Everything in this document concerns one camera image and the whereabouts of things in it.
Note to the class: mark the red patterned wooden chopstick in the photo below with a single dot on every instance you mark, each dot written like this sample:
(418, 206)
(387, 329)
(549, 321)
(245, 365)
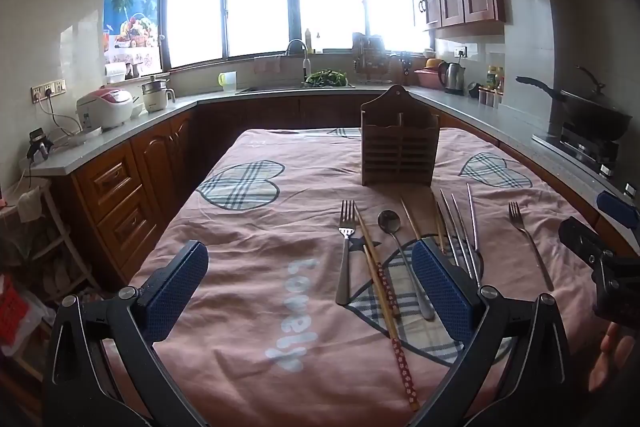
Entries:
(387, 287)
(406, 377)

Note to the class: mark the silver spoon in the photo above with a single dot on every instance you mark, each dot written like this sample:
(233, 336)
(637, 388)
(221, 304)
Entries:
(389, 222)

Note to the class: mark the steel electric kettle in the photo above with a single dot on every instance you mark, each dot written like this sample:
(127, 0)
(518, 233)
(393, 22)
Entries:
(452, 79)

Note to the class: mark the gas stove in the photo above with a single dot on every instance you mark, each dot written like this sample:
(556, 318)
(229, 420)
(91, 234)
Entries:
(580, 147)

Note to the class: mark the small wall socket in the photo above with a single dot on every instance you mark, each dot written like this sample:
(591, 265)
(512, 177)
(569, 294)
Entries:
(461, 52)

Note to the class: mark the paper towel roll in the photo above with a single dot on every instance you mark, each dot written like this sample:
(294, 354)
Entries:
(116, 72)

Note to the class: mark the wooden utensil holder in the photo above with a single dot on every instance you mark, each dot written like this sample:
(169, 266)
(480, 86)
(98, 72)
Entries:
(400, 147)

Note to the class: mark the pink plastic basin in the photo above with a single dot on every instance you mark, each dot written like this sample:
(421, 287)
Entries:
(427, 79)

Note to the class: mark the dish drying rack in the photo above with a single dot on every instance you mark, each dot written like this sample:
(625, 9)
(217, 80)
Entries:
(371, 57)

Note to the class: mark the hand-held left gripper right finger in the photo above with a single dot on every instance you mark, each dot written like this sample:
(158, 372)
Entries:
(445, 292)

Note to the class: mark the metal chopstick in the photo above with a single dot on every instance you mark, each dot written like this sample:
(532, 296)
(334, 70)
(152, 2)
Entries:
(465, 237)
(449, 227)
(473, 217)

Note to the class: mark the cooking oil bottle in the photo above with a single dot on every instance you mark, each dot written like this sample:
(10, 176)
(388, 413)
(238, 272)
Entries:
(494, 78)

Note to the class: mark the plain wooden chopstick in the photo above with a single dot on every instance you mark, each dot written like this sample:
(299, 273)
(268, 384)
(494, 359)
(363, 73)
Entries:
(439, 227)
(411, 219)

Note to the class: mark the row of spice jars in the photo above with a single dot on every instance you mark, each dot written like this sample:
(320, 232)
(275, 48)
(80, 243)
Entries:
(490, 98)

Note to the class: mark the large kitchen window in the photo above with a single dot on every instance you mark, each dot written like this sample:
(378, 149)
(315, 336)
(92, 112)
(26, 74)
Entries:
(260, 2)

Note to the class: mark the white electric pot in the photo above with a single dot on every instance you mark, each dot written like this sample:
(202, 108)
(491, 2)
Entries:
(156, 99)

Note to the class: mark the metal kitchen faucet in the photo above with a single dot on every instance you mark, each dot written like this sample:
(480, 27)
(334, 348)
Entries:
(305, 67)

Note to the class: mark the white storage rack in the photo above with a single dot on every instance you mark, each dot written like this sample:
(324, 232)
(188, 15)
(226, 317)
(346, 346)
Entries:
(55, 227)

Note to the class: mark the person's right hand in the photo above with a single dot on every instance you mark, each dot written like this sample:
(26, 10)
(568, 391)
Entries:
(612, 357)

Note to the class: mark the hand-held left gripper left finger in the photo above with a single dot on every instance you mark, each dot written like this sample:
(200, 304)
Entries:
(180, 287)

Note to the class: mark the wooden lower cabinets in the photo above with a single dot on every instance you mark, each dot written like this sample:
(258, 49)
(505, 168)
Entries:
(145, 167)

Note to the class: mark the knife and scissors holder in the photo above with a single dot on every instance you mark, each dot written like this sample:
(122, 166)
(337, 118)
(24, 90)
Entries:
(407, 67)

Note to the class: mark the orange plastic bowl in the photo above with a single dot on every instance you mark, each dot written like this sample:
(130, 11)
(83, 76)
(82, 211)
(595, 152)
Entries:
(434, 64)

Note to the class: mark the slim silver fork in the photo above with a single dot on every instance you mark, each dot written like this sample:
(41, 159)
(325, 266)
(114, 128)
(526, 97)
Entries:
(529, 247)

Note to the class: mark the yellow bottle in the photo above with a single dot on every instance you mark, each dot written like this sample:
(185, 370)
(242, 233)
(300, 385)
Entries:
(309, 42)

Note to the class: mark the black wok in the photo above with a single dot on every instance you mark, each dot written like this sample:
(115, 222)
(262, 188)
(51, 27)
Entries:
(595, 112)

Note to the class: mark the pink dish cloth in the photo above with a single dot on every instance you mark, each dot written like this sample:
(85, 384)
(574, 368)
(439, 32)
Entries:
(267, 64)

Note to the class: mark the white and red rice cooker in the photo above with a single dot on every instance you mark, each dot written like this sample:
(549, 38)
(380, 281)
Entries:
(105, 109)

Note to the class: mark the pink printed cloth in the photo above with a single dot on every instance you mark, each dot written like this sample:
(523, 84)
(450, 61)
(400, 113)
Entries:
(280, 217)

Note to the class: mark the black phone clamp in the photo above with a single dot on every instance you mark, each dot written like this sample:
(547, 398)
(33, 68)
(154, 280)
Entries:
(40, 144)

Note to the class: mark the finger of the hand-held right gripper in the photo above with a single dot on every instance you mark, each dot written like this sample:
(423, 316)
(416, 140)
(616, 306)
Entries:
(620, 212)
(580, 237)

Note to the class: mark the wall socket strip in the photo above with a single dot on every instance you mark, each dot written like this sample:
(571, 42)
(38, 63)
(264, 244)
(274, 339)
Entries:
(49, 90)

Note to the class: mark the green vegetables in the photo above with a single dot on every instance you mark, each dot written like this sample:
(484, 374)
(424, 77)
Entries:
(326, 78)

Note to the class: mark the green and white cup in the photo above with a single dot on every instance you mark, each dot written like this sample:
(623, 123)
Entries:
(227, 82)

